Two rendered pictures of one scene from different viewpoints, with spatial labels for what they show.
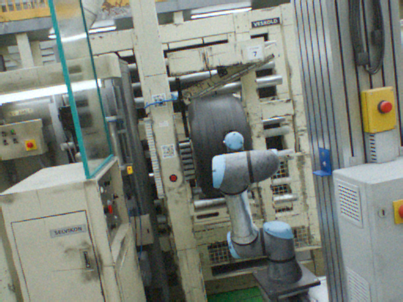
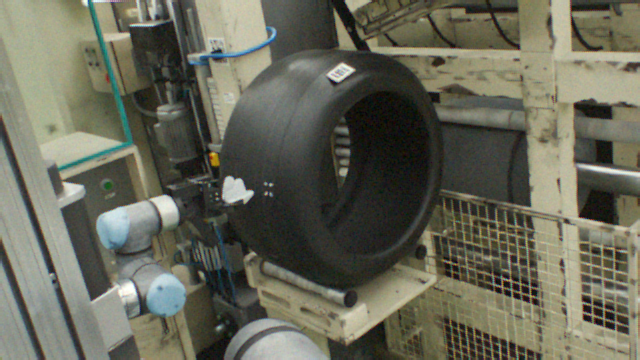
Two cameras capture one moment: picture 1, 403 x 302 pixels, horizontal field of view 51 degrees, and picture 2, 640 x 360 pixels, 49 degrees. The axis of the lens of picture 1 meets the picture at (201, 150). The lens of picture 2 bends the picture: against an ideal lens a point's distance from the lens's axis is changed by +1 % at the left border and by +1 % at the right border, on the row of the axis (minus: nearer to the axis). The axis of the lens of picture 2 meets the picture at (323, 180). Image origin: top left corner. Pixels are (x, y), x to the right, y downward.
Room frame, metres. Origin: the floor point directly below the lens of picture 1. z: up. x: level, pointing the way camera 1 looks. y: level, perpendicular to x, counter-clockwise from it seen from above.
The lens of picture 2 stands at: (1.38, -1.43, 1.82)
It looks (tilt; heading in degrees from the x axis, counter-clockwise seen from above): 21 degrees down; 51
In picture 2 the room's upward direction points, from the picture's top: 10 degrees counter-clockwise
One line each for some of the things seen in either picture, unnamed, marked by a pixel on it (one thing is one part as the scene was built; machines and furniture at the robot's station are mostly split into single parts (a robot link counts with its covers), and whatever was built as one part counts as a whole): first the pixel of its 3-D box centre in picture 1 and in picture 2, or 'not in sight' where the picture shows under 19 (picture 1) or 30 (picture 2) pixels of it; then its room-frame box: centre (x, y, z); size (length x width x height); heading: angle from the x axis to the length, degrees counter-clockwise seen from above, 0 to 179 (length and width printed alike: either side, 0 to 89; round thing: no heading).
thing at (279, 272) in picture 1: (282, 264); not in sight; (1.68, -0.26, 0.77); 0.15 x 0.15 x 0.10
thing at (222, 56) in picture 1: (216, 58); not in sight; (2.79, -0.19, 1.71); 0.61 x 0.25 x 0.15; 91
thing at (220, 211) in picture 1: (223, 210); (309, 301); (2.35, -0.07, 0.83); 0.36 x 0.09 x 0.06; 91
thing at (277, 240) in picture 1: (277, 239); not in sight; (1.68, -0.25, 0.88); 0.13 x 0.12 x 0.14; 82
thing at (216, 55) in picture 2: (160, 100); (237, 45); (2.47, 0.19, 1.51); 0.19 x 0.19 x 0.06; 1
